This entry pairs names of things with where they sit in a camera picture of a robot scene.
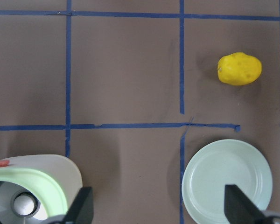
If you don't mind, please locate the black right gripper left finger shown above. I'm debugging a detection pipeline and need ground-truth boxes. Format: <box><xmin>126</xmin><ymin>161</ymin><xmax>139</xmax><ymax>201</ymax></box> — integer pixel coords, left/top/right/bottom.
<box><xmin>63</xmin><ymin>187</ymin><xmax>94</xmax><ymax>224</ymax></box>

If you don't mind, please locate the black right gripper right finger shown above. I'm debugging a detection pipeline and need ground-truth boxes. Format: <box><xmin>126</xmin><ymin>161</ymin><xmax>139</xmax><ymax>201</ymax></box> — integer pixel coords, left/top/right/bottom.
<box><xmin>224</xmin><ymin>184</ymin><xmax>265</xmax><ymax>224</ymax></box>

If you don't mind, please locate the white rice cooker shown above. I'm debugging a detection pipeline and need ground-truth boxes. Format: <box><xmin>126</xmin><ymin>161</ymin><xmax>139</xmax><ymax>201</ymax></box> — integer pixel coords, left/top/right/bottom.
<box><xmin>0</xmin><ymin>154</ymin><xmax>83</xmax><ymax>224</ymax></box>

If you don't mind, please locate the yellow toy lemon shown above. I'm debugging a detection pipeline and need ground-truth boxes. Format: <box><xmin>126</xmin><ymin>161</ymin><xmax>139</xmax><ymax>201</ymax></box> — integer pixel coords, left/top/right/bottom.
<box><xmin>217</xmin><ymin>52</ymin><xmax>262</xmax><ymax>86</ymax></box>

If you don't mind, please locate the near light green plate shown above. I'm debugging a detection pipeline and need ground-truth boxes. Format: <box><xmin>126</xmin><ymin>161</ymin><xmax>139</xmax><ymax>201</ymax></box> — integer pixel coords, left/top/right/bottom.
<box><xmin>181</xmin><ymin>139</ymin><xmax>273</xmax><ymax>224</ymax></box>

